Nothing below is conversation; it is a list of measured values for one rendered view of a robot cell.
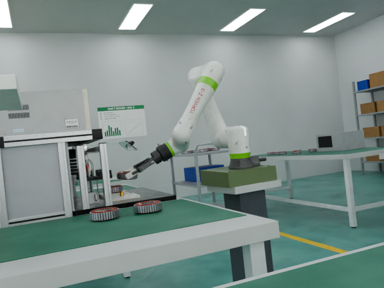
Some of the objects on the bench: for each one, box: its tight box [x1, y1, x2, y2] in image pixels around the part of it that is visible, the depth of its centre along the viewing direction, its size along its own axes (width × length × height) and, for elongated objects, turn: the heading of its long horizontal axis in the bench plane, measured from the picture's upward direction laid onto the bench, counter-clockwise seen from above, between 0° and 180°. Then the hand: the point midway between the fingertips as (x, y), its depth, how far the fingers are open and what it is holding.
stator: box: [134, 201, 162, 214], centre depth 155 cm, size 11×11×4 cm
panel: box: [65, 142, 75, 211], centre depth 196 cm, size 1×66×30 cm
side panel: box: [0, 142, 73, 228], centre depth 160 cm, size 28×3×32 cm
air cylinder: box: [89, 191, 99, 204], centre depth 189 cm, size 5×8×6 cm
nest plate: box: [112, 193, 140, 202], centre depth 194 cm, size 15×15×1 cm
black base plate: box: [73, 187, 177, 216], centre depth 205 cm, size 47×64×2 cm
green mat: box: [0, 199, 247, 263], centre depth 137 cm, size 94×61×1 cm
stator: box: [90, 207, 119, 222], centre depth 149 cm, size 11×11×4 cm
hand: (127, 174), depth 210 cm, fingers closed on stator, 11 cm apart
